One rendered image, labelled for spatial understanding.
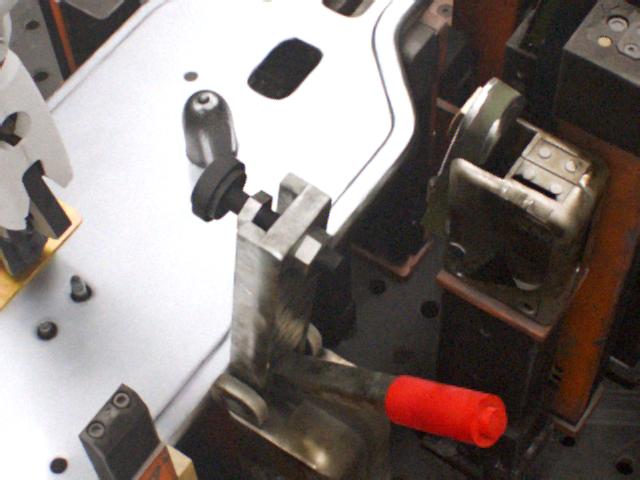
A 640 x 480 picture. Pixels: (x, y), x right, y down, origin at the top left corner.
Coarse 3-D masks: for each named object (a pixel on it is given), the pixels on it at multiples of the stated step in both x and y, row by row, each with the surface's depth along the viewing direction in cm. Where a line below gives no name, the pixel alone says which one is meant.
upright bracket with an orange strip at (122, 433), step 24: (120, 384) 48; (120, 408) 47; (144, 408) 48; (96, 432) 47; (120, 432) 47; (144, 432) 49; (96, 456) 47; (120, 456) 48; (144, 456) 50; (168, 456) 52
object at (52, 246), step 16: (64, 208) 76; (80, 224) 76; (48, 240) 75; (64, 240) 75; (0, 256) 74; (48, 256) 74; (0, 272) 74; (32, 272) 74; (0, 288) 73; (16, 288) 73; (0, 304) 72
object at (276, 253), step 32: (224, 160) 50; (192, 192) 51; (224, 192) 50; (256, 192) 51; (288, 192) 50; (320, 192) 50; (256, 224) 50; (288, 224) 49; (320, 224) 51; (256, 256) 49; (288, 256) 49; (320, 256) 50; (256, 288) 52; (288, 288) 52; (256, 320) 54; (288, 320) 56; (256, 352) 57; (288, 352) 60; (256, 384) 60
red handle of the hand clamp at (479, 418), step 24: (288, 360) 61; (312, 360) 60; (288, 384) 61; (312, 384) 59; (336, 384) 58; (360, 384) 57; (384, 384) 56; (408, 384) 55; (432, 384) 54; (360, 408) 57; (384, 408) 56; (408, 408) 54; (432, 408) 53; (456, 408) 52; (480, 408) 52; (432, 432) 54; (456, 432) 52; (480, 432) 52
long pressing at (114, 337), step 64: (192, 0) 85; (256, 0) 85; (320, 0) 85; (384, 0) 85; (128, 64) 82; (192, 64) 82; (256, 64) 82; (320, 64) 82; (384, 64) 81; (64, 128) 80; (128, 128) 79; (256, 128) 79; (320, 128) 79; (384, 128) 79; (64, 192) 77; (128, 192) 77; (384, 192) 77; (64, 256) 74; (128, 256) 74; (192, 256) 74; (0, 320) 72; (64, 320) 72; (128, 320) 72; (192, 320) 72; (0, 384) 70; (64, 384) 70; (128, 384) 70; (192, 384) 69; (0, 448) 68; (64, 448) 68
